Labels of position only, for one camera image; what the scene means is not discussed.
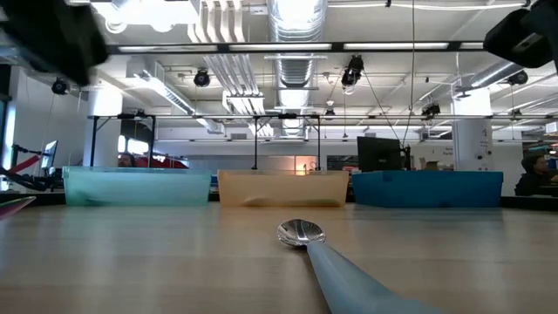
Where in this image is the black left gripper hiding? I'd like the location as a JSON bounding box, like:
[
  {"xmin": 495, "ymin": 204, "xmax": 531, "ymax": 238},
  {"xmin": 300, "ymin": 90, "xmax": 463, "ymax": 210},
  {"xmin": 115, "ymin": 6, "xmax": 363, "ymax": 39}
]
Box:
[{"xmin": 25, "ymin": 0, "xmax": 110, "ymax": 86}]

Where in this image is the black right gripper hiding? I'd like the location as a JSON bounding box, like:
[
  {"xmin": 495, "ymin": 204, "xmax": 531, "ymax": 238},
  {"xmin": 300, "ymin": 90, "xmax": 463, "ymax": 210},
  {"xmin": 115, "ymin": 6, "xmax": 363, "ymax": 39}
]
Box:
[{"xmin": 482, "ymin": 7, "xmax": 558, "ymax": 69}]

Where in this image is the silver spoon with blue handle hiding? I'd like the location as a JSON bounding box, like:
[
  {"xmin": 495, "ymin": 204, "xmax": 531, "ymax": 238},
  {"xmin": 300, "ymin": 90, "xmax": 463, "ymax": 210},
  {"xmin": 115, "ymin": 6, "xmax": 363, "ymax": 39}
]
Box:
[{"xmin": 276, "ymin": 218, "xmax": 446, "ymax": 314}]

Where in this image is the plain white column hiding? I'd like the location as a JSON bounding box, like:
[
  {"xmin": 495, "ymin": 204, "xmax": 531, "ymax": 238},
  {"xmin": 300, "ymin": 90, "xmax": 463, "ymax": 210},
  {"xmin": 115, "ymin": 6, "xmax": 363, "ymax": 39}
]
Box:
[{"xmin": 85, "ymin": 89, "xmax": 124, "ymax": 167}]

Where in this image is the slim grey computer monitor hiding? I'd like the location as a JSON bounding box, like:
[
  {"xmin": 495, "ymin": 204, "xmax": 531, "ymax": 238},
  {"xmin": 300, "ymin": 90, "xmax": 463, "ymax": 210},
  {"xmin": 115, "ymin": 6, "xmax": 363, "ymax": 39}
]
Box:
[{"xmin": 40, "ymin": 140, "xmax": 59, "ymax": 172}]

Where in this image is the white column with signs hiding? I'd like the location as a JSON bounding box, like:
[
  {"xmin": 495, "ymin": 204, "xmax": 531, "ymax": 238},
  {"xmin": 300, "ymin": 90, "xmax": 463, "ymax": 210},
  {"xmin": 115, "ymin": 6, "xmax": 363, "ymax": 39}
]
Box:
[{"xmin": 452, "ymin": 86, "xmax": 496, "ymax": 172}]

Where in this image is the black rig crossbar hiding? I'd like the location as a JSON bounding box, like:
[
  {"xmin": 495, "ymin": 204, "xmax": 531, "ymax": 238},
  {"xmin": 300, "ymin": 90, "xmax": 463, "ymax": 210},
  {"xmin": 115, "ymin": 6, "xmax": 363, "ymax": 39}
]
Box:
[{"xmin": 106, "ymin": 41, "xmax": 485, "ymax": 54}]

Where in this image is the teal translucent plastic bin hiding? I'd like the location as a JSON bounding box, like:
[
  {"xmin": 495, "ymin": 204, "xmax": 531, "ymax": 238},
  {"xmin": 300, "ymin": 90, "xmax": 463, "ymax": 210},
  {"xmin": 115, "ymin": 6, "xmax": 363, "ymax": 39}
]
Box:
[{"xmin": 62, "ymin": 166, "xmax": 213, "ymax": 207}]

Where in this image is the white ceiling conduit bundle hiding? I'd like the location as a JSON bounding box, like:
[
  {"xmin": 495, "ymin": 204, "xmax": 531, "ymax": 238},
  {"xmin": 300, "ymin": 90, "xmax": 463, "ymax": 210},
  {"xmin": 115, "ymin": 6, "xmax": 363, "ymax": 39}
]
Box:
[{"xmin": 187, "ymin": 0, "xmax": 268, "ymax": 117}]

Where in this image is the purple iridescent spoon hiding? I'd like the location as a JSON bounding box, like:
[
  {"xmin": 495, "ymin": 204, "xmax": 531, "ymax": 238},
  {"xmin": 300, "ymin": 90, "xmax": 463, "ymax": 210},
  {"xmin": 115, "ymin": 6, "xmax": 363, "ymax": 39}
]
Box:
[{"xmin": 0, "ymin": 195, "xmax": 37, "ymax": 222}]

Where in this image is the blue plastic bin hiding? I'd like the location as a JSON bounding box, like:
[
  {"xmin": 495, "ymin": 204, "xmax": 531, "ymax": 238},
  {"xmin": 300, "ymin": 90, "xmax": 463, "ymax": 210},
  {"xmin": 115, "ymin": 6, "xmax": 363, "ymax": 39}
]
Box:
[{"xmin": 351, "ymin": 170, "xmax": 505, "ymax": 208}]

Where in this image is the black computer monitor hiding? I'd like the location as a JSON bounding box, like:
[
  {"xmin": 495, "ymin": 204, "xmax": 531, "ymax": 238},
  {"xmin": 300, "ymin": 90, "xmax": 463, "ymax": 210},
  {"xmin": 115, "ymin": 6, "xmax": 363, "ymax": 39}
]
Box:
[{"xmin": 357, "ymin": 136, "xmax": 405, "ymax": 173}]

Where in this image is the orange translucent plastic bin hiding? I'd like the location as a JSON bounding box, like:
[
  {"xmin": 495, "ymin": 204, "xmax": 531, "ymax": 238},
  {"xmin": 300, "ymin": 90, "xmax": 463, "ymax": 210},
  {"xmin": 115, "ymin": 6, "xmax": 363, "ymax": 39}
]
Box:
[{"xmin": 217, "ymin": 169, "xmax": 350, "ymax": 208}]

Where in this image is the slanted silver ceiling duct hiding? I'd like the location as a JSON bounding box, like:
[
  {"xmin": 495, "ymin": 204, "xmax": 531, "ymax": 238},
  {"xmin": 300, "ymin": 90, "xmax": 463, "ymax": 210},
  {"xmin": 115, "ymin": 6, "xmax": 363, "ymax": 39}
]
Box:
[{"xmin": 468, "ymin": 60, "xmax": 558, "ymax": 91}]

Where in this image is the black metal frame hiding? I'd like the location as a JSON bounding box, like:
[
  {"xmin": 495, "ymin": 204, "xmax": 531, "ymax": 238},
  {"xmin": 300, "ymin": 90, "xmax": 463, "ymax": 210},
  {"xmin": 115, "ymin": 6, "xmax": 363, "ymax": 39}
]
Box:
[
  {"xmin": 86, "ymin": 113, "xmax": 158, "ymax": 167},
  {"xmin": 250, "ymin": 113, "xmax": 323, "ymax": 172}
]

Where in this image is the white rectangular ceiling duct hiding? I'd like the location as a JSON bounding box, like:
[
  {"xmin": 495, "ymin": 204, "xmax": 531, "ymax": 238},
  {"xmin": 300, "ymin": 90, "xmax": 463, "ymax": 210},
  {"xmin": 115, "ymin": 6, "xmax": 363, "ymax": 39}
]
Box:
[{"xmin": 126, "ymin": 56, "xmax": 224, "ymax": 134}]

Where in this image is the round silver ceiling duct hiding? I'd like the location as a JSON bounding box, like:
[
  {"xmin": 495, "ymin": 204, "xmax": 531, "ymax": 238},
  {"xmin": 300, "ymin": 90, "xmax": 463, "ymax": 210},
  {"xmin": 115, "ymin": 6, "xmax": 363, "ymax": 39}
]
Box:
[{"xmin": 266, "ymin": 0, "xmax": 329, "ymax": 137}]

